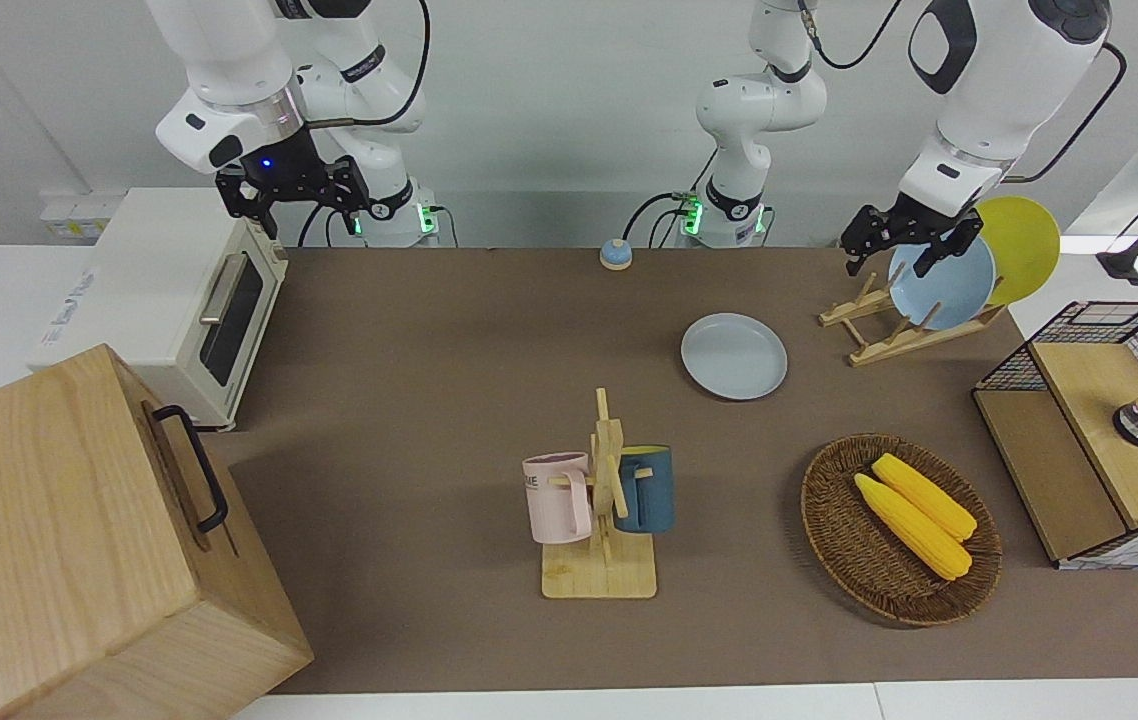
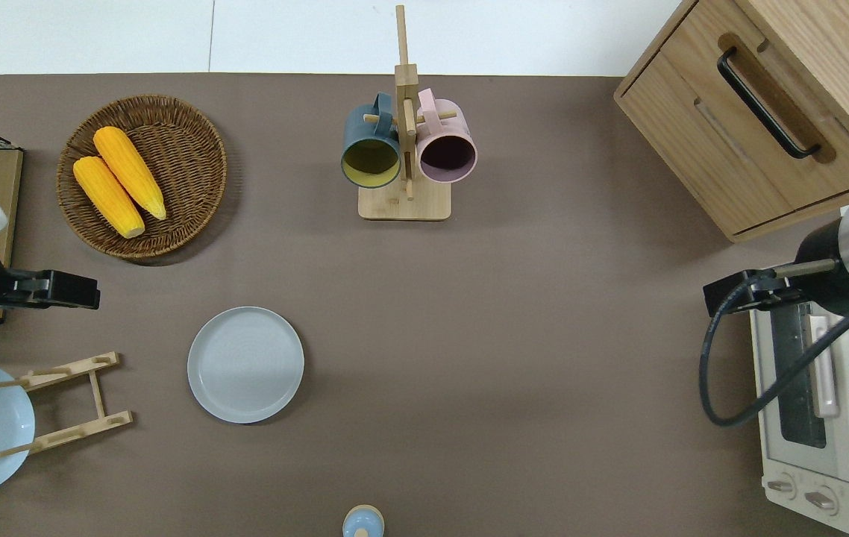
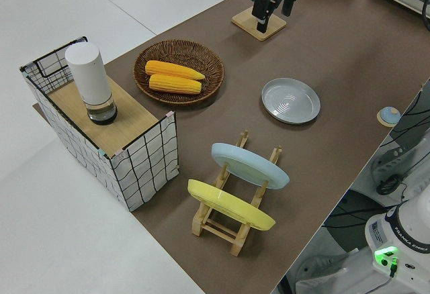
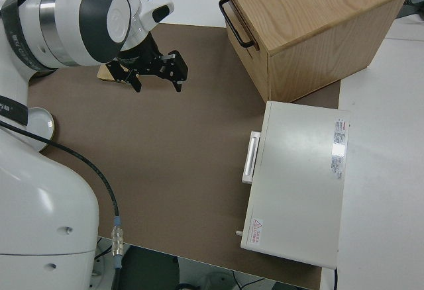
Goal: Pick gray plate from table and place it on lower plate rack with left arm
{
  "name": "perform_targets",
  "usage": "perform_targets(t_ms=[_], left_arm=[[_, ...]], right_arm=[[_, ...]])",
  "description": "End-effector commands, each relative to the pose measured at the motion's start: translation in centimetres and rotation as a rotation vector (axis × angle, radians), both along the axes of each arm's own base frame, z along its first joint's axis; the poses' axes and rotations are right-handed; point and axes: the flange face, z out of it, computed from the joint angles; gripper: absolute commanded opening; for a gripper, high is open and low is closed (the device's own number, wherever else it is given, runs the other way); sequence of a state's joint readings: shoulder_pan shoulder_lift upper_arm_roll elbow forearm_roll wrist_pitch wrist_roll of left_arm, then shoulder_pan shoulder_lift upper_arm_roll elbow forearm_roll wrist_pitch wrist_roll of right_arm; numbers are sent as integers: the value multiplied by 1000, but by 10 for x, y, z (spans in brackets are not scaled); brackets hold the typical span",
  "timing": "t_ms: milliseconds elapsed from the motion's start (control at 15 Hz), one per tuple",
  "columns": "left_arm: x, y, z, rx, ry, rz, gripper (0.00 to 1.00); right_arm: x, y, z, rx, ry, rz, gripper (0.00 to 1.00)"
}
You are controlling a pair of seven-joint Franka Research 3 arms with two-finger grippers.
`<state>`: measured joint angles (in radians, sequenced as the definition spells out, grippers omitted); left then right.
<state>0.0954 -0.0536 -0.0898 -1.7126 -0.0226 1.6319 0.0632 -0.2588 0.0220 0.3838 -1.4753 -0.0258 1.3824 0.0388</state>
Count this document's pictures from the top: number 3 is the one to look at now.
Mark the gray plate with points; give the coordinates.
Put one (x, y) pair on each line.
(290, 101)

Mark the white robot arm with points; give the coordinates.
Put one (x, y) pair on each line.
(403, 230)

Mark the wooden mug rack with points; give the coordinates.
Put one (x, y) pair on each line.
(245, 22)

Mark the light blue plate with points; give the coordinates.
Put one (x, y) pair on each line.
(245, 164)

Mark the yellow plate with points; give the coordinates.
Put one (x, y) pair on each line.
(228, 205)

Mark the wooden plate rack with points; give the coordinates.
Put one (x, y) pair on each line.
(198, 227)

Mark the brown table mat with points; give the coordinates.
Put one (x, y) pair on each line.
(336, 55)

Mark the brown wicker basket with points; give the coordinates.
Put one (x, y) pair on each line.
(181, 52)

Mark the yellow corn cob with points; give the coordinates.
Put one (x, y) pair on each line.
(174, 84)
(174, 70)

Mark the blue dome bell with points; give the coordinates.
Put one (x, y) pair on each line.
(389, 114)

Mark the wooden shelf board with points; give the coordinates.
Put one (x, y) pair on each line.
(127, 119)

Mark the white cylindrical bottle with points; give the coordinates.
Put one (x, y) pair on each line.
(89, 76)

